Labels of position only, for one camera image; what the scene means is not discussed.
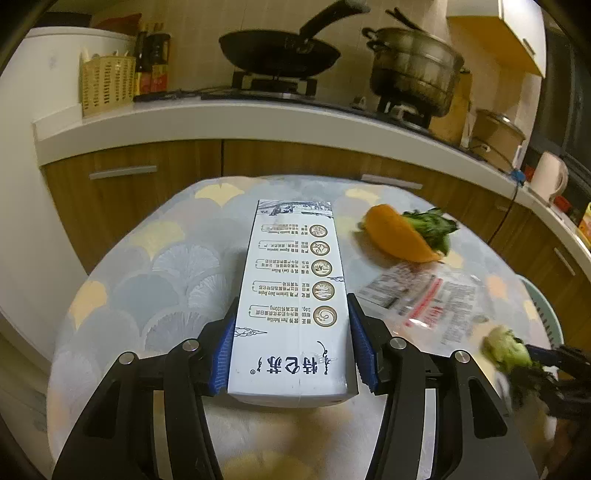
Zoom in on white refrigerator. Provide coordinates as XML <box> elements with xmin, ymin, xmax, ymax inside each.
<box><xmin>0</xmin><ymin>25</ymin><xmax>139</xmax><ymax>365</ymax></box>

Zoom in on stainless steel steamer pot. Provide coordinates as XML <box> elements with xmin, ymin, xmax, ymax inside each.
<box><xmin>362</xmin><ymin>18</ymin><xmax>466</xmax><ymax>119</ymax></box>

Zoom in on black gas stove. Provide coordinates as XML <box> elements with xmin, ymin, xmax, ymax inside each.
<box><xmin>134</xmin><ymin>71</ymin><xmax>462</xmax><ymax>139</ymax></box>

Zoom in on black power cable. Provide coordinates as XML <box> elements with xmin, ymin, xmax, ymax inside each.
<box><xmin>488</xmin><ymin>184</ymin><xmax>520</xmax><ymax>246</ymax></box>

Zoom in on white milk carton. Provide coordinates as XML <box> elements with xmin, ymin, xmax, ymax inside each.
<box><xmin>228</xmin><ymin>199</ymin><xmax>360</xmax><ymax>409</ymax></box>

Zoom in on beige rice cooker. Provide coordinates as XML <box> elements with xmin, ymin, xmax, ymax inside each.
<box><xmin>473</xmin><ymin>108</ymin><xmax>527</xmax><ymax>169</ymax></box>

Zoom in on pale green vegetable stem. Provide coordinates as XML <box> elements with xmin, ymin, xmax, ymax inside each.
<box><xmin>482</xmin><ymin>325</ymin><xmax>533</xmax><ymax>373</ymax></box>

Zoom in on cream perforated plastic basket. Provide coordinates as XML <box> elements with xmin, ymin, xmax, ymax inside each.
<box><xmin>81</xmin><ymin>53</ymin><xmax>138</xmax><ymax>119</ymax></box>

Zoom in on red label sauce bottle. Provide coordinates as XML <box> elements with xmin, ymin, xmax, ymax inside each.
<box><xmin>137</xmin><ymin>65</ymin><xmax>170</xmax><ymax>96</ymax></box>

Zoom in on dark window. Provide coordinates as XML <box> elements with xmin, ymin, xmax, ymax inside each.
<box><xmin>526</xmin><ymin>0</ymin><xmax>591</xmax><ymax>168</ymax></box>

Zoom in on white kitchen countertop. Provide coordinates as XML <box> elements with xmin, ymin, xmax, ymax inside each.
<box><xmin>32</xmin><ymin>90</ymin><xmax>591</xmax><ymax>278</ymax></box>

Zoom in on white electric kettle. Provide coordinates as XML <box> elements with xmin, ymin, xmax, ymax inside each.
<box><xmin>532</xmin><ymin>151</ymin><xmax>570</xmax><ymax>206</ymax></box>

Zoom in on wooden base cabinets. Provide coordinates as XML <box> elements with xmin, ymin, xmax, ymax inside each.
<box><xmin>41</xmin><ymin>138</ymin><xmax>591</xmax><ymax>306</ymax></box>

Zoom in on black wok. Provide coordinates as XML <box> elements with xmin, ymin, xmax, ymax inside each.
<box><xmin>218</xmin><ymin>0</ymin><xmax>371</xmax><ymax>79</ymax></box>

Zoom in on green leafy vegetable scrap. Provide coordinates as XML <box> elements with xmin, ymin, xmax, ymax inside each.
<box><xmin>401</xmin><ymin>208</ymin><xmax>461</xmax><ymax>257</ymax></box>

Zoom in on dark sauce bottle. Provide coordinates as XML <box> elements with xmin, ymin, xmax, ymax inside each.
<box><xmin>142</xmin><ymin>31</ymin><xmax>172</xmax><ymax>75</ymax></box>

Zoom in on white wall cabinet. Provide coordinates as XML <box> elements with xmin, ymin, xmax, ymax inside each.
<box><xmin>445</xmin><ymin>0</ymin><xmax>548</xmax><ymax>77</ymax></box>

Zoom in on clear red printed plastic wrapper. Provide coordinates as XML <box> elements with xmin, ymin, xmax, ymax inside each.
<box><xmin>355</xmin><ymin>263</ymin><xmax>492</xmax><ymax>345</ymax></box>

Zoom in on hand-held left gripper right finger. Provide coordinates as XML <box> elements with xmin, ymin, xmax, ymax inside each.
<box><xmin>346</xmin><ymin>293</ymin><xmax>539</xmax><ymax>480</ymax></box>

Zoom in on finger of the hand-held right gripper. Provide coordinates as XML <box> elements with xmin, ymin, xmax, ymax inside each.
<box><xmin>524</xmin><ymin>344</ymin><xmax>591</xmax><ymax>371</ymax></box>
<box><xmin>541</xmin><ymin>375</ymin><xmax>591</xmax><ymax>419</ymax></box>

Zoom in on orange fruit peel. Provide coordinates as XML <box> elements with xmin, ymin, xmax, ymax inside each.
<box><xmin>359</xmin><ymin>204</ymin><xmax>441</xmax><ymax>264</ymax></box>

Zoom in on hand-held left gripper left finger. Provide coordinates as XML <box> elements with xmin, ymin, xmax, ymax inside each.
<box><xmin>53</xmin><ymin>302</ymin><xmax>241</xmax><ymax>480</ymax></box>

